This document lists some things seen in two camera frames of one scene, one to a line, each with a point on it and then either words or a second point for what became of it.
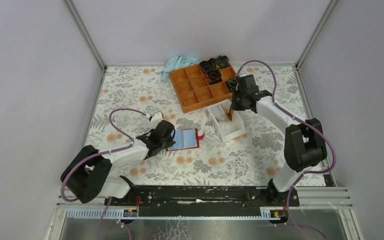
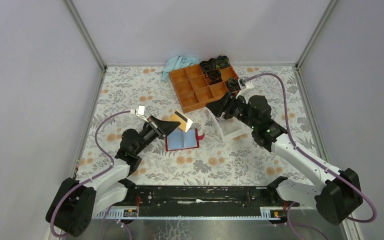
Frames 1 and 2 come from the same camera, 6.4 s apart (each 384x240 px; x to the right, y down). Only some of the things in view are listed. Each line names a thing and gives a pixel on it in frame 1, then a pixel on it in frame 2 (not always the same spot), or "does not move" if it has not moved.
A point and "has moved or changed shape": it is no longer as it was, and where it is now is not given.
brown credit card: [229, 115] has moved or changed shape
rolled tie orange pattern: [213, 76] does not move
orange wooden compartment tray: [194, 92] does not move
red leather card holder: [185, 139] does not move
